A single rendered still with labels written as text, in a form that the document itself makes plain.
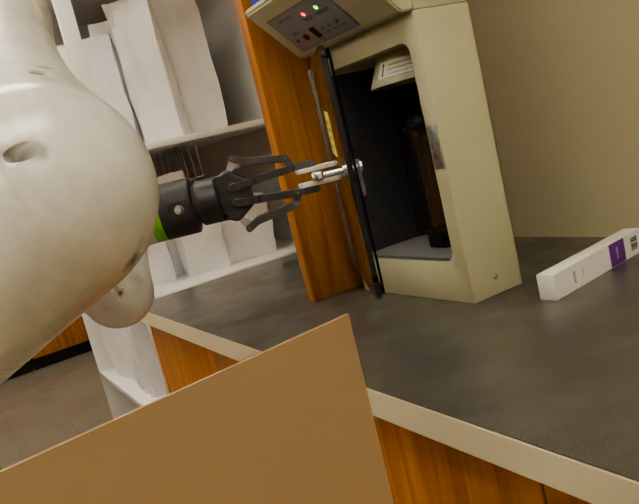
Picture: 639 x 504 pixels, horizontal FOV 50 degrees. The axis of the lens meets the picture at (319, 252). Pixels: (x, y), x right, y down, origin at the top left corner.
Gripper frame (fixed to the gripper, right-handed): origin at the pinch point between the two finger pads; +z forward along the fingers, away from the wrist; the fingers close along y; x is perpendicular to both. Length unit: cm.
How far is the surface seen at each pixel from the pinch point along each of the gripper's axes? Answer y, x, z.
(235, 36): 48, 143, -9
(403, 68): 13.6, 3.0, 18.2
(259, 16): 29.0, 14.0, -2.8
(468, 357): -26.0, -29.4, 11.7
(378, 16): 21.7, -4.1, 14.6
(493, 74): 10, 38, 45
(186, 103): 27, 123, -30
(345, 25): 22.4, 2.5, 10.2
